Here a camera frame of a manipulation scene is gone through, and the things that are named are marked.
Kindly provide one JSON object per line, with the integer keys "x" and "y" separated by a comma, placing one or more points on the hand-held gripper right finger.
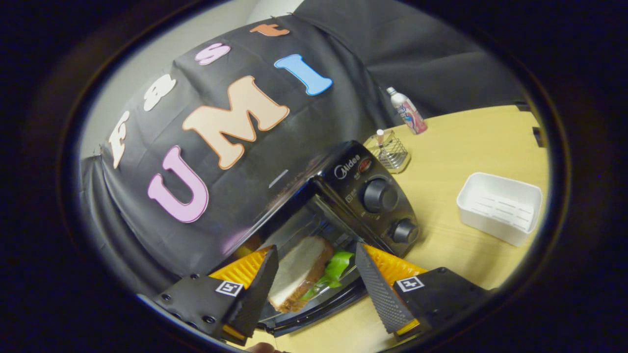
{"x": 380, "y": 289}

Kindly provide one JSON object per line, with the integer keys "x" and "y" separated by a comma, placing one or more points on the white bottle with pink label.
{"x": 408, "y": 113}

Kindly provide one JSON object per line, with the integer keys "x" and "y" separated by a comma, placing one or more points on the white plastic tray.
{"x": 495, "y": 208}

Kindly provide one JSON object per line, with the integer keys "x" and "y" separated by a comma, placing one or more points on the black backdrop cloth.
{"x": 417, "y": 59}

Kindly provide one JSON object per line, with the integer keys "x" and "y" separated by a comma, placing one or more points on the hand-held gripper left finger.
{"x": 257, "y": 289}

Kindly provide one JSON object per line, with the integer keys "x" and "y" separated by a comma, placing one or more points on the sandwich with lettuce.
{"x": 299, "y": 269}

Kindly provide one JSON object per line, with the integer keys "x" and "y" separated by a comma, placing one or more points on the black table edge clamp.
{"x": 538, "y": 136}
{"x": 523, "y": 106}

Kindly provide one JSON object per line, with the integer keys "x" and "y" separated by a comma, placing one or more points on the black toaster oven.
{"x": 343, "y": 171}

